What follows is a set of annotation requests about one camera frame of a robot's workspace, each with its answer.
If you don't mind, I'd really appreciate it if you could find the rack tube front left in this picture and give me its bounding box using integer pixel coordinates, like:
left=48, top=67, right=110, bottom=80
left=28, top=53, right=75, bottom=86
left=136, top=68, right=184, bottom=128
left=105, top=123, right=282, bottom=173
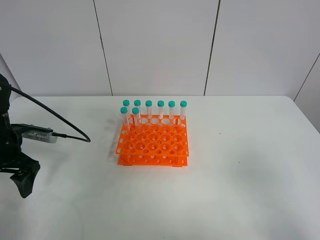
left=120, top=106, right=130, bottom=131

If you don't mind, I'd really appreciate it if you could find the black left camera cable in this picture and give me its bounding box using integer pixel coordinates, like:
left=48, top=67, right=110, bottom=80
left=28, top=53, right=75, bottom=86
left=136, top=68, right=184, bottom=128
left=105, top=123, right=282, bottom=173
left=0, top=81, right=92, bottom=144

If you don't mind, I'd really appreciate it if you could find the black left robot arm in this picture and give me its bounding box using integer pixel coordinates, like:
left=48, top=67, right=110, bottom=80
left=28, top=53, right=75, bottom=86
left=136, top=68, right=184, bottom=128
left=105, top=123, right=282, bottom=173
left=0, top=75, right=41, bottom=199

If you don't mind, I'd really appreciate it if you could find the test tube with teal cap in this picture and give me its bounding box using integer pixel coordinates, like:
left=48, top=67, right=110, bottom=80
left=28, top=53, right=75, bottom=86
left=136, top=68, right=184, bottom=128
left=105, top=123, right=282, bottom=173
left=132, top=107, right=141, bottom=134

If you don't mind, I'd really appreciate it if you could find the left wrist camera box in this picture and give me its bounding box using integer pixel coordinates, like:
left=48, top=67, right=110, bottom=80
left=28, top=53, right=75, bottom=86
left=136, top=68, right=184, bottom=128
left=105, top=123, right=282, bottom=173
left=11, top=123, right=58, bottom=144

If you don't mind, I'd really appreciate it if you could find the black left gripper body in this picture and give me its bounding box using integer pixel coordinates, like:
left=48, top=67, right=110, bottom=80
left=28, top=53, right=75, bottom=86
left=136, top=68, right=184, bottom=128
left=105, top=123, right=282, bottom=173
left=0, top=124, right=40, bottom=175

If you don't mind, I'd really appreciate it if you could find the rack tube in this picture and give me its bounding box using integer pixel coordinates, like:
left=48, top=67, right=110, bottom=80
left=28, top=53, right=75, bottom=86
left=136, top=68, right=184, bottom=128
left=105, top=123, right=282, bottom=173
left=168, top=100, right=176, bottom=120
left=179, top=100, right=188, bottom=120
left=134, top=99, right=141, bottom=117
left=157, top=100, right=165, bottom=120
left=120, top=106, right=130, bottom=131
left=122, top=99, right=131, bottom=118
left=145, top=100, right=153, bottom=119

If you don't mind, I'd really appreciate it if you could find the orange test tube rack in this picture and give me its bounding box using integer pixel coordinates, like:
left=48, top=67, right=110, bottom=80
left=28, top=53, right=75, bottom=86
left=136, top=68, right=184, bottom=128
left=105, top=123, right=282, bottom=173
left=115, top=114, right=190, bottom=167

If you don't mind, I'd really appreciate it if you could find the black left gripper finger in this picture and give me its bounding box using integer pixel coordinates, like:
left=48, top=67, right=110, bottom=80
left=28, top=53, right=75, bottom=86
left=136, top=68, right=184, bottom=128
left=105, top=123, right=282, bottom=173
left=10, top=170, right=38, bottom=199

